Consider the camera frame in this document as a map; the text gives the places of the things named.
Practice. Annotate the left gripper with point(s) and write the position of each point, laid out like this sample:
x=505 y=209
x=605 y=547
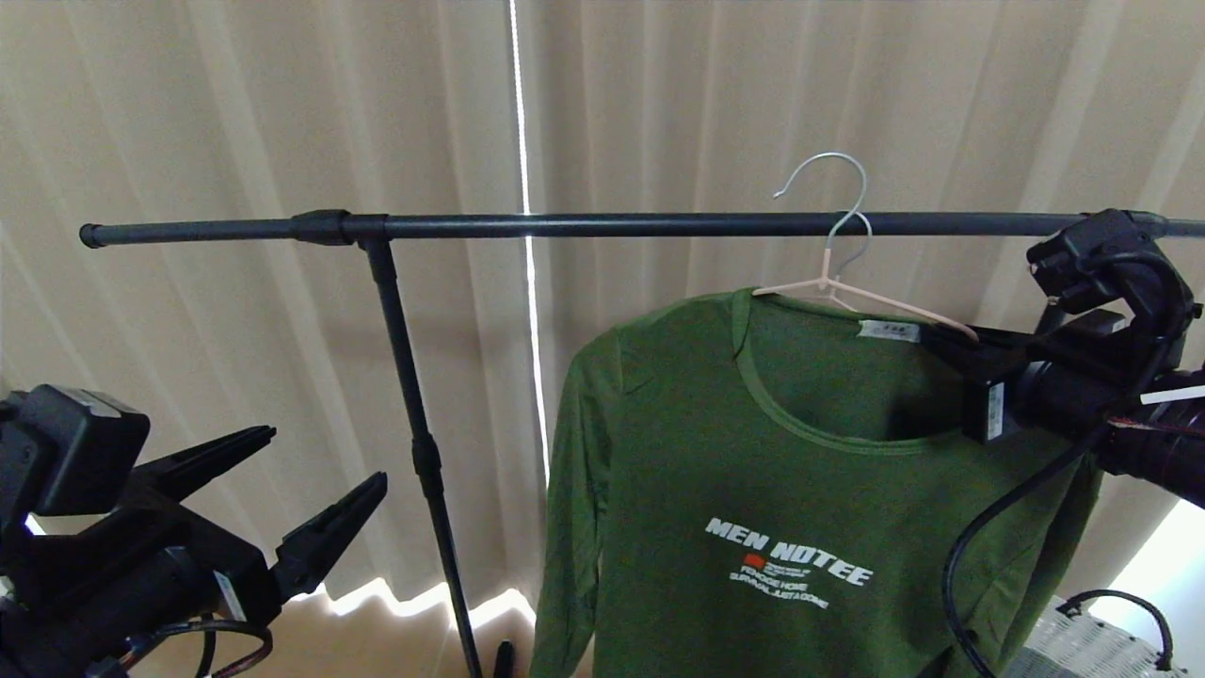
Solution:
x=122 y=593

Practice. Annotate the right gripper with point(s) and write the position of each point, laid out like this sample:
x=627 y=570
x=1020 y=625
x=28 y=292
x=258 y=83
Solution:
x=1045 y=400

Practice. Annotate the pink clothes hanger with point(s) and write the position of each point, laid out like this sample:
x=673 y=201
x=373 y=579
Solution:
x=847 y=287

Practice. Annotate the green garment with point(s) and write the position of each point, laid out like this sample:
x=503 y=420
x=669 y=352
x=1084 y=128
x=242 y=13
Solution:
x=753 y=471

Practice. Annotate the white laundry basket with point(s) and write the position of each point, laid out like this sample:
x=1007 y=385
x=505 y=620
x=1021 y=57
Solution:
x=1083 y=645

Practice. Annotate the black clothes rack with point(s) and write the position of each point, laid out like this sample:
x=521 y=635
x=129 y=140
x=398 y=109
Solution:
x=612 y=225

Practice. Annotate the beige curtain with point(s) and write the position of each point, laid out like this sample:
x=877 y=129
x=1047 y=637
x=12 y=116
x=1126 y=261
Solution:
x=235 y=113

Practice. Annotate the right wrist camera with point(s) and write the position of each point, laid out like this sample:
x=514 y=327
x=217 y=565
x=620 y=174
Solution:
x=1101 y=264

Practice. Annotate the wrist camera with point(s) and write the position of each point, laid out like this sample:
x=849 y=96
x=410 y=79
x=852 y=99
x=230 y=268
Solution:
x=1101 y=264
x=66 y=447

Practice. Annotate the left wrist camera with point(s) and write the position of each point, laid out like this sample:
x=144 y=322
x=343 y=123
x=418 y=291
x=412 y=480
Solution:
x=66 y=447

